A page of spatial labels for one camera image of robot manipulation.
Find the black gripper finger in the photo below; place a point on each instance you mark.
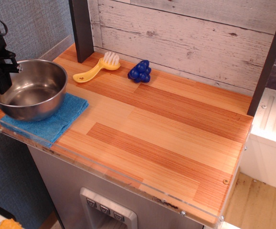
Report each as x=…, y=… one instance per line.
x=5, y=78

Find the stainless steel bowl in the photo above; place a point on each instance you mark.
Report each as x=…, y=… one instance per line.
x=37, y=92

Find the blue cloth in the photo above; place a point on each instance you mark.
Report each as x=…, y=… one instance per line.
x=48, y=130

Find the yellow dish brush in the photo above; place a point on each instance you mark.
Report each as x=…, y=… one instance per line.
x=110, y=61

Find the blue toy grapes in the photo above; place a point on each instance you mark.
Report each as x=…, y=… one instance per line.
x=140, y=72

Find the yellow object bottom left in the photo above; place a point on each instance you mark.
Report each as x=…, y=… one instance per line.
x=10, y=224

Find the grey toy fridge cabinet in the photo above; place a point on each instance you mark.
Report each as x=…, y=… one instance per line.
x=64, y=182

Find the clear acrylic edge guard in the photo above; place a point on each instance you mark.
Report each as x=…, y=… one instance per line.
x=111, y=208

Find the white toy sink unit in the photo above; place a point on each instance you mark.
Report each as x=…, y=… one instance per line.
x=259, y=157

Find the dark grey left post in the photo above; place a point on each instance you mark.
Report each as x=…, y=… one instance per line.
x=82, y=29

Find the dark grey post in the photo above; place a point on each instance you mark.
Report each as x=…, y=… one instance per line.
x=264, y=76
x=82, y=29

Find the dark grey right post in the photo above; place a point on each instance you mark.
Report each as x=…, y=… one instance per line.
x=264, y=76

